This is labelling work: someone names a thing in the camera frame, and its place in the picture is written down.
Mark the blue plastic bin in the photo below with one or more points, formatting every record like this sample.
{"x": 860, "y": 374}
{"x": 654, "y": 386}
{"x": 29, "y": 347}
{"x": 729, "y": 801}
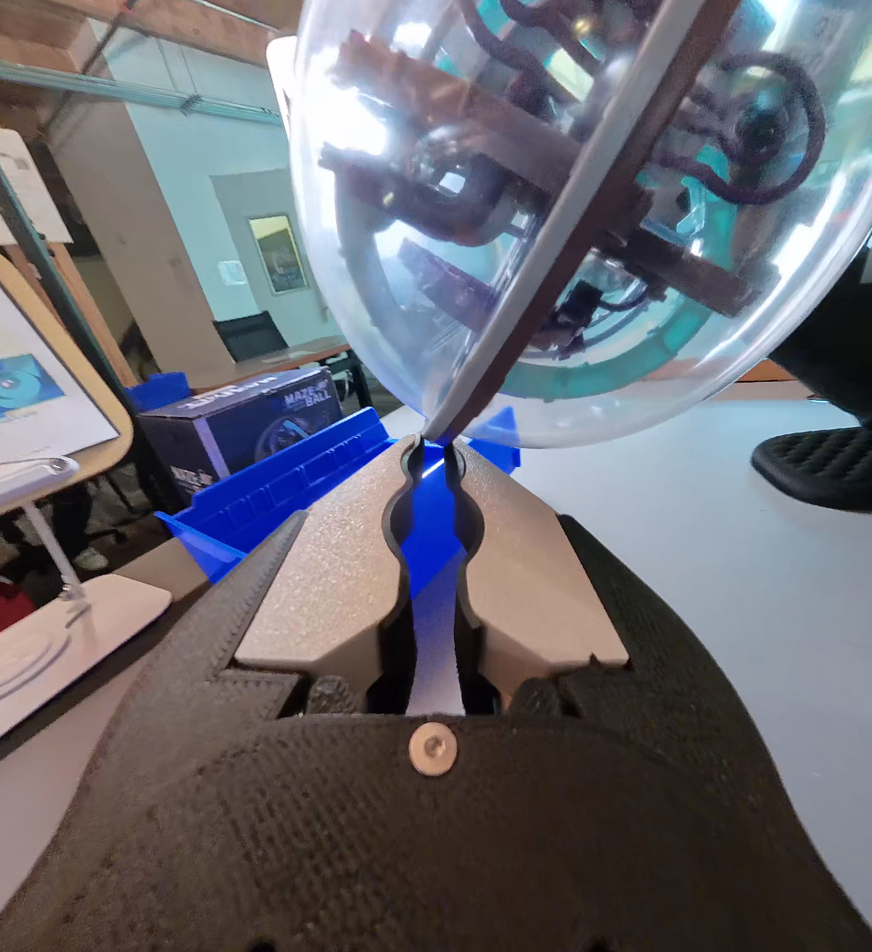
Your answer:
{"x": 287, "y": 483}

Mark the printed instruction sheet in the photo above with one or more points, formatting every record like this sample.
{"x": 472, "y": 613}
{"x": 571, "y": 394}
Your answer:
{"x": 19, "y": 357}

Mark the person's right forearm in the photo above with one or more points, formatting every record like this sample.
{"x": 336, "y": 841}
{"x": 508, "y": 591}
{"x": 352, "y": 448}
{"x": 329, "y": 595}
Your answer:
{"x": 853, "y": 349}

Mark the black office chair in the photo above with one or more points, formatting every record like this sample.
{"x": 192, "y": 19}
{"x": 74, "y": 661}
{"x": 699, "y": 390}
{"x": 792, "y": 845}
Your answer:
{"x": 250, "y": 338}

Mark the dark blue cardboard box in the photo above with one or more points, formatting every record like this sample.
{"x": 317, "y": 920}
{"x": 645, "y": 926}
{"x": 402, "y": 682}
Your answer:
{"x": 257, "y": 424}

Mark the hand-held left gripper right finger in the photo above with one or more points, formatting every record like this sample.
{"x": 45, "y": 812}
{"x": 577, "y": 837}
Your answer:
{"x": 540, "y": 595}

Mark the clear maze ball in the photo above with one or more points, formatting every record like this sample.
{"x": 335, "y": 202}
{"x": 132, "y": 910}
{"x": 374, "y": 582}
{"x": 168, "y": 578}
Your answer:
{"x": 480, "y": 149}

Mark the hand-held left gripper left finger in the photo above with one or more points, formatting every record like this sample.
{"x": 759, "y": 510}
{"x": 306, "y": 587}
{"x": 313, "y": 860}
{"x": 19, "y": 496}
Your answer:
{"x": 317, "y": 595}

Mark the white paper notice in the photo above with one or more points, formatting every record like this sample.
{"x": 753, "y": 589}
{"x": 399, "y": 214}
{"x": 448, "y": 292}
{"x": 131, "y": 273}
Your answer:
{"x": 27, "y": 186}

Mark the framed wall picture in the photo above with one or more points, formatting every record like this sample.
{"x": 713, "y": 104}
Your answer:
{"x": 278, "y": 253}

